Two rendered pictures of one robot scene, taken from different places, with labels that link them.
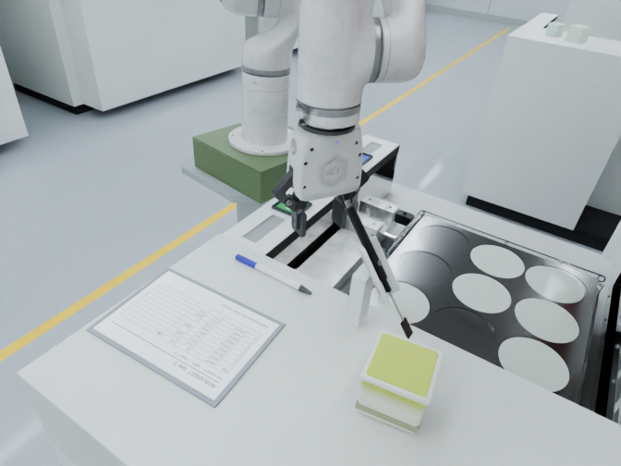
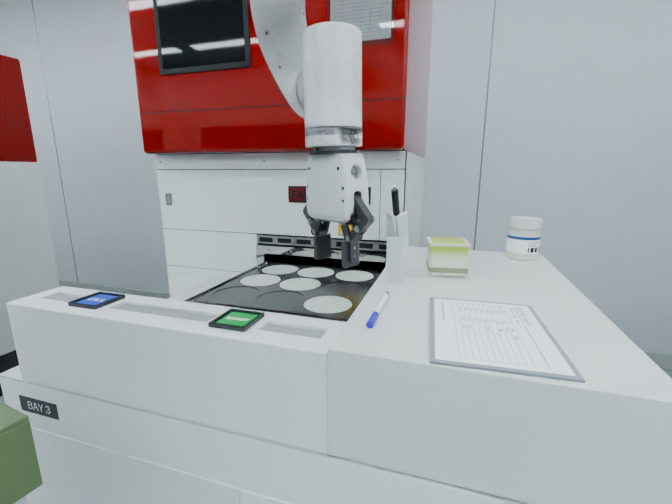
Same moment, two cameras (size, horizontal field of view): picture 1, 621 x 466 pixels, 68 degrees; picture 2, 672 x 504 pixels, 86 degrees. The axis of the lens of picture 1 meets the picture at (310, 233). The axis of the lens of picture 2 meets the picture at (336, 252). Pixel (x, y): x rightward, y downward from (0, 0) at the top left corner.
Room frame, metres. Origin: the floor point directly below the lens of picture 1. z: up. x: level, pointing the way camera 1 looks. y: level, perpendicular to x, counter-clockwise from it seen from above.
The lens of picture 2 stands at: (0.70, 0.53, 1.17)
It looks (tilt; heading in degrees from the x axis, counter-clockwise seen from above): 13 degrees down; 257
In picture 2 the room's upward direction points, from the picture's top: straight up
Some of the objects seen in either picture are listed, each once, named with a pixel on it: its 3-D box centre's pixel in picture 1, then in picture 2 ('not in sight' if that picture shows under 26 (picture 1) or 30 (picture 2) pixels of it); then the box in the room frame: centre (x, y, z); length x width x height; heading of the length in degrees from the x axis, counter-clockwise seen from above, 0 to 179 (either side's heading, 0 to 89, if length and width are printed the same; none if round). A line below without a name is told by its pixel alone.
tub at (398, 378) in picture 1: (397, 381); (446, 256); (0.33, -0.11, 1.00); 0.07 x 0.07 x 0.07; 69
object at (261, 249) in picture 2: (614, 344); (323, 264); (0.51, -0.49, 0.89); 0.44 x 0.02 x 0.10; 150
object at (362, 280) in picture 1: (373, 288); (396, 245); (0.45, -0.09, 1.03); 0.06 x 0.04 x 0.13; 60
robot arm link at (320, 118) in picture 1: (326, 110); (334, 140); (0.58, -0.01, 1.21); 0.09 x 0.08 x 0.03; 119
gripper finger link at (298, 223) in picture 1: (292, 214); (355, 246); (0.56, 0.03, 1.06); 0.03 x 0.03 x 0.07; 29
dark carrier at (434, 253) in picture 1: (480, 293); (300, 284); (0.60, -0.31, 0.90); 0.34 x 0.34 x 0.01; 60
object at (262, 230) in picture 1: (322, 209); (169, 353); (0.84, -0.02, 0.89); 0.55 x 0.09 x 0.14; 150
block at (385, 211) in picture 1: (379, 208); not in sight; (0.86, -0.15, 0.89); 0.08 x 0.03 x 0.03; 60
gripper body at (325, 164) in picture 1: (324, 153); (334, 183); (0.58, -0.01, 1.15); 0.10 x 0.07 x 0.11; 119
